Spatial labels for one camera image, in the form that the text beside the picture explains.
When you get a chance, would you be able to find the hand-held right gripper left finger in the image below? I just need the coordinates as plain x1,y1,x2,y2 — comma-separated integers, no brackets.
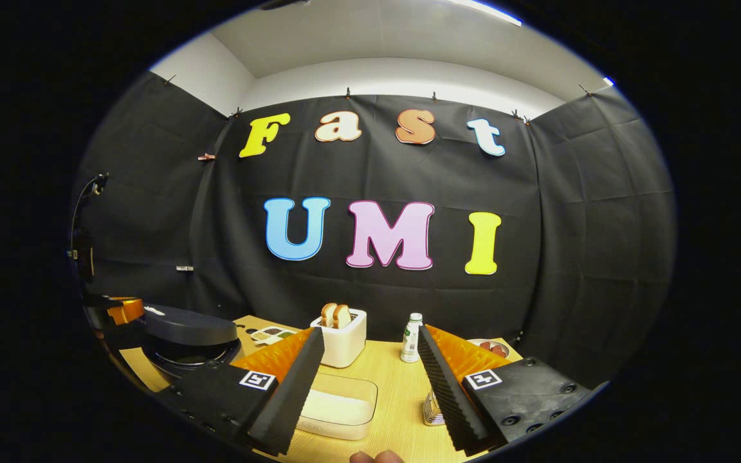
154,327,326,456

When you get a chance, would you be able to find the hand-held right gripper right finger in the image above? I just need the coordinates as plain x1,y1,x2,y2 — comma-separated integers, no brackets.
417,324,609,457

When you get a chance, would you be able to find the metal wire chopstick holder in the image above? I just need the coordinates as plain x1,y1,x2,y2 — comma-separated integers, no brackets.
422,391,446,427

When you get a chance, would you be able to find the dark grey rice cooker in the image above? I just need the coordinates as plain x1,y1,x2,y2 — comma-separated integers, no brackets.
141,304,244,381

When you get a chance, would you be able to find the clear plastic container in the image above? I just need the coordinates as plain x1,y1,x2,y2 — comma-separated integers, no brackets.
293,372,379,442

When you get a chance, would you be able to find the white round plate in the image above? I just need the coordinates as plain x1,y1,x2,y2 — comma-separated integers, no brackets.
467,338,512,361

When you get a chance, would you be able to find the white drink bottle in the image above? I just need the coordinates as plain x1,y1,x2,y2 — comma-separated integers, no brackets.
400,313,424,363

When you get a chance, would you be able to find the white divided grain dish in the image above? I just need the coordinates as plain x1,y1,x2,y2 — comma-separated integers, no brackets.
250,326,298,346

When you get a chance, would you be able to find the white toaster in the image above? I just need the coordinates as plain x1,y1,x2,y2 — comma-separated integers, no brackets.
310,309,367,368

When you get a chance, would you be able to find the black backdrop cloth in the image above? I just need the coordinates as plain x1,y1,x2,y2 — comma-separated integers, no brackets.
71,71,677,393

